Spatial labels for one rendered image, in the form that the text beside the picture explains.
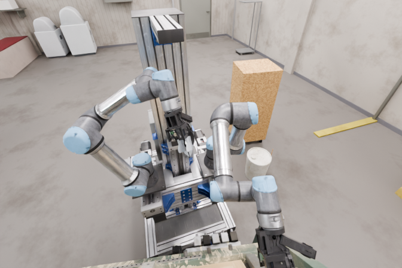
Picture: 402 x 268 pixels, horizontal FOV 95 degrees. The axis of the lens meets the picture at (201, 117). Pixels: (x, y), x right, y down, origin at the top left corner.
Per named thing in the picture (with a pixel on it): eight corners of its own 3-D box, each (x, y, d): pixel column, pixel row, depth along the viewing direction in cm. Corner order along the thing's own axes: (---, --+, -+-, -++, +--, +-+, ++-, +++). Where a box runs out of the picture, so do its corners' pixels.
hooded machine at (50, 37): (70, 52, 702) (54, 15, 628) (67, 57, 659) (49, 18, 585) (52, 54, 688) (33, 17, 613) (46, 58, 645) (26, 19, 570)
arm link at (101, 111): (101, 122, 106) (166, 78, 89) (93, 136, 97) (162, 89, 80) (84, 109, 100) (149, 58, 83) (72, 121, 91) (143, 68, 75)
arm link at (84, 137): (154, 174, 117) (90, 110, 87) (148, 197, 105) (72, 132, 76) (138, 179, 120) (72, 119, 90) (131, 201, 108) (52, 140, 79)
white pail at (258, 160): (259, 162, 269) (265, 139, 240) (271, 179, 246) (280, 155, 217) (239, 167, 262) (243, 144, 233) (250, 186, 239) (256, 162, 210)
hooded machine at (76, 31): (99, 49, 725) (84, 5, 635) (97, 54, 673) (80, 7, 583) (76, 51, 706) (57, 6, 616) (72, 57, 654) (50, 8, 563)
